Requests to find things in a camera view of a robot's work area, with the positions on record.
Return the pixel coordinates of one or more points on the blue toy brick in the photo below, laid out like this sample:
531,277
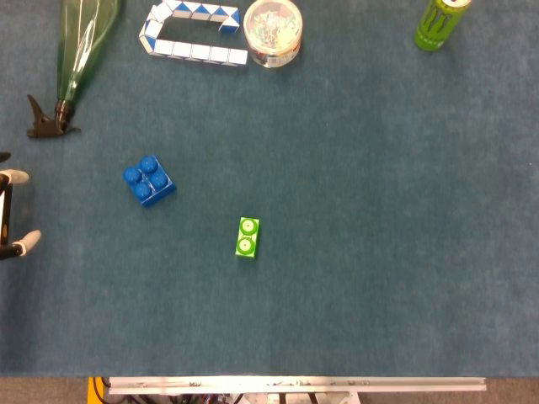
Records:
148,181

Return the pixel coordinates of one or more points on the black plastic bottle nozzle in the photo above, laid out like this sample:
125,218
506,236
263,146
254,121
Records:
42,128

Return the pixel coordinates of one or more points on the clear round tub of pins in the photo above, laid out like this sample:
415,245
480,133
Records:
273,25

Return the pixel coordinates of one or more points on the green toy brick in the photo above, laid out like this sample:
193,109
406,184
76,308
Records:
247,237

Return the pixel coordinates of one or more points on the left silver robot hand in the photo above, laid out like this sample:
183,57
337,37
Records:
17,177

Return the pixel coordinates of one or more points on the green Monster energy can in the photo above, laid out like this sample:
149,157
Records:
438,25

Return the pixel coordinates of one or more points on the blue white snake puzzle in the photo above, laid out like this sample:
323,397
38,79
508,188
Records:
181,49

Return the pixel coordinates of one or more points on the aluminium table edge rail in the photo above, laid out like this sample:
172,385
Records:
295,384

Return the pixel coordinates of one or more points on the yellow frame part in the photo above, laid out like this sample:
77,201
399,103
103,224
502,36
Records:
91,391

